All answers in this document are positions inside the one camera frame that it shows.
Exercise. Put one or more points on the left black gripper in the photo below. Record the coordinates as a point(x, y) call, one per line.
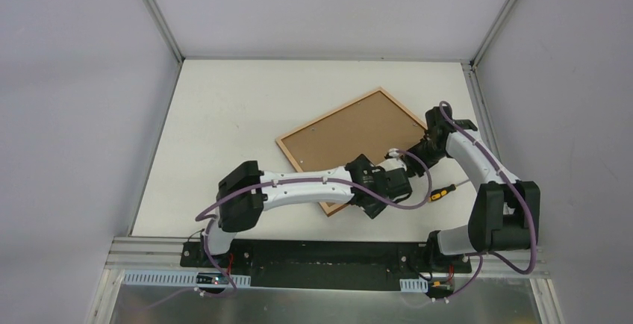
point(399, 186)

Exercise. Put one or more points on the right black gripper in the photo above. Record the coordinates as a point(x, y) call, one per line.
point(415, 151)

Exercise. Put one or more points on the black orange handle screwdriver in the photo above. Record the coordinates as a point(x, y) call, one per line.
point(439, 193)

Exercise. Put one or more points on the brown wooden photo frame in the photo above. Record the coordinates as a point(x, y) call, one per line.
point(369, 125)

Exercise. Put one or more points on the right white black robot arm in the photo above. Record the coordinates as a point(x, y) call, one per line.
point(506, 210)

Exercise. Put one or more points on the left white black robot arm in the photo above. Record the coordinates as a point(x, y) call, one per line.
point(246, 192)

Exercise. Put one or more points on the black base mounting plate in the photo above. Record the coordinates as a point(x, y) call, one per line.
point(372, 266)

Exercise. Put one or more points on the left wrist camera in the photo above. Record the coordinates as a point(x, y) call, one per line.
point(394, 154)

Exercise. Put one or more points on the right white cable duct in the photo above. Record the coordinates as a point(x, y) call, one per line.
point(413, 285)

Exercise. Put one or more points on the white cable duct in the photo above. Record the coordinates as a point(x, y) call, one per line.
point(413, 285)
point(190, 279)

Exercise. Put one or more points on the aluminium front rail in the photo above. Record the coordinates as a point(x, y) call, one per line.
point(163, 253)

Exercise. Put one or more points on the left white cable duct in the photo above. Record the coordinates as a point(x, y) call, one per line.
point(190, 279)

